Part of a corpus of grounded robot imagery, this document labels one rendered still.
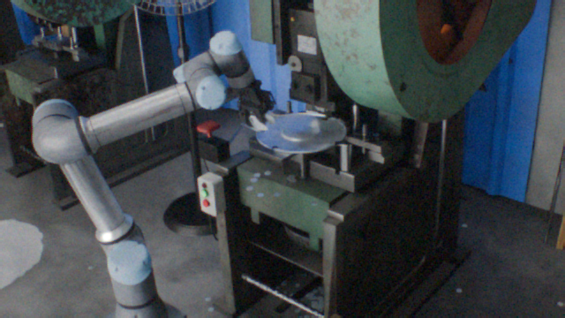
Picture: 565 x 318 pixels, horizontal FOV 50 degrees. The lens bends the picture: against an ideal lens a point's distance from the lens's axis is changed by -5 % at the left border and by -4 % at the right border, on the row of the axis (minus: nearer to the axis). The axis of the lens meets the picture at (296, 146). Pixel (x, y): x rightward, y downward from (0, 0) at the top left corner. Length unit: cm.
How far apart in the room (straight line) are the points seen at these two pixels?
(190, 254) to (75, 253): 54
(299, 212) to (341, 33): 75
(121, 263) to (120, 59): 183
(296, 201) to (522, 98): 138
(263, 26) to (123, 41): 147
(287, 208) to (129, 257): 59
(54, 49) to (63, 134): 191
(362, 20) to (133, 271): 86
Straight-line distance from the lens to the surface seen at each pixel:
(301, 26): 197
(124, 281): 172
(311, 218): 201
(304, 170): 203
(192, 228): 298
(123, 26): 337
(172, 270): 278
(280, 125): 210
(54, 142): 154
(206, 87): 151
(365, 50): 145
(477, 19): 199
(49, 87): 319
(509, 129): 310
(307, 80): 197
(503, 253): 288
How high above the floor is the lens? 166
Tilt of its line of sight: 27 degrees down
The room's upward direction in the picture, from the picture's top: 2 degrees counter-clockwise
